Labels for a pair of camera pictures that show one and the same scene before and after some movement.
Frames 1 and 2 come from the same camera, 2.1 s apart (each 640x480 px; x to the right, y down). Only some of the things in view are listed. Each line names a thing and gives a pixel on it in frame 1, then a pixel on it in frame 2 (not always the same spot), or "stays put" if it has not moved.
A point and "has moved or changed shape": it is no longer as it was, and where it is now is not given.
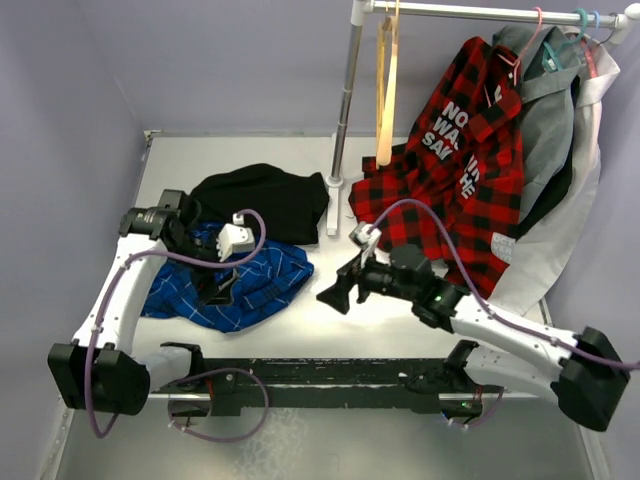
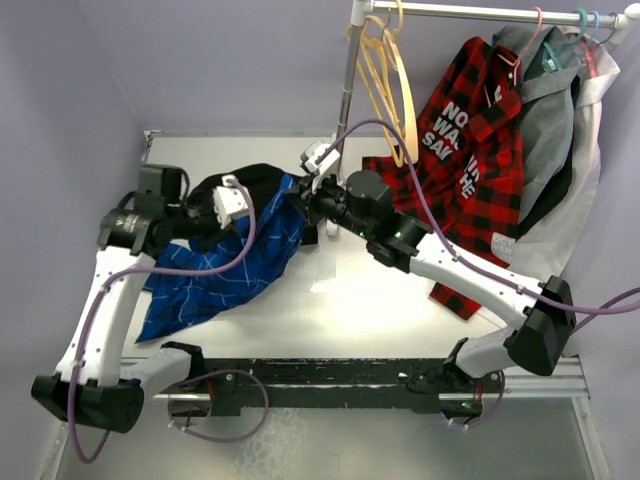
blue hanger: (599, 16) stays put
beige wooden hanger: (385, 76) → (391, 35)
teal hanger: (550, 59) stays put
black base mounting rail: (333, 382) stays put
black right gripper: (338, 294) → (311, 199)
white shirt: (542, 256) stays put
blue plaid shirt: (283, 270) has moved or changed shape
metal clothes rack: (366, 8) stays put
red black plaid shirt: (457, 185) stays put
